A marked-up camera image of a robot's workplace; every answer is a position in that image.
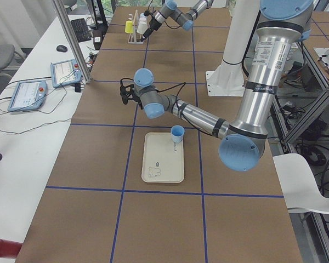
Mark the cream plastic tray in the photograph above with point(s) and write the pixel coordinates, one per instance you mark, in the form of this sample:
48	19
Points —
163	159

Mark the yellow plastic cup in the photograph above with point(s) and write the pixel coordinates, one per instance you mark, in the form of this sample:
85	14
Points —
129	27

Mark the white wire cup rack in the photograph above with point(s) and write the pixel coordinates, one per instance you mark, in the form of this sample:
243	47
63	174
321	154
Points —
135	38

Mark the red cylinder bottle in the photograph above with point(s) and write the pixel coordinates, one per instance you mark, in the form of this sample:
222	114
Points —
9	249

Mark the teach pendant near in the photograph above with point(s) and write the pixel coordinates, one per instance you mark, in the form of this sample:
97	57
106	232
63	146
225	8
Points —
28	95

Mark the grey office chair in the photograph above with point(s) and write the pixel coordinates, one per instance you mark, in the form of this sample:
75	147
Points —
7	53

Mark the white plastic chair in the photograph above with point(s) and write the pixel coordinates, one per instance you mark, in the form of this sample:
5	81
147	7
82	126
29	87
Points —
298	185

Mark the teach pendant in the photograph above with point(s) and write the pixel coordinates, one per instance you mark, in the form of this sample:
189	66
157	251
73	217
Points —
28	95
65	73

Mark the teach pendant far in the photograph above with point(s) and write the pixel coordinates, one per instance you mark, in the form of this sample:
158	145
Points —
65	73

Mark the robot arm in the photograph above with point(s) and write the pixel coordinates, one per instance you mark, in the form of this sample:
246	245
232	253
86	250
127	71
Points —
259	40
170	9

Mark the black keyboard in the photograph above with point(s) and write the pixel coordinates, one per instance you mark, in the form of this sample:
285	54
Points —
80	29

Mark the aluminium frame post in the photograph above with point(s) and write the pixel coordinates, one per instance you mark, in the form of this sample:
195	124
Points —
71	38

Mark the black computer mouse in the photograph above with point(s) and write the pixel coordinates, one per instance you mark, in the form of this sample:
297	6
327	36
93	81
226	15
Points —
61	48

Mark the white plastic cup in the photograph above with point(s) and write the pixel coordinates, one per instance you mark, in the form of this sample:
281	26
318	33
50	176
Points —
142	27

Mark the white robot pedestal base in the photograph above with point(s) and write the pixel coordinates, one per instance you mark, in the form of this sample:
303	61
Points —
228	79

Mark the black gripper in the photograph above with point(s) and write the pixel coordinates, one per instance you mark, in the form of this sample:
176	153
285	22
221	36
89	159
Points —
150	30
139	101

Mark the light blue cup back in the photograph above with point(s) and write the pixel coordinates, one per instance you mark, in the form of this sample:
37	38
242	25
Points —
177	133

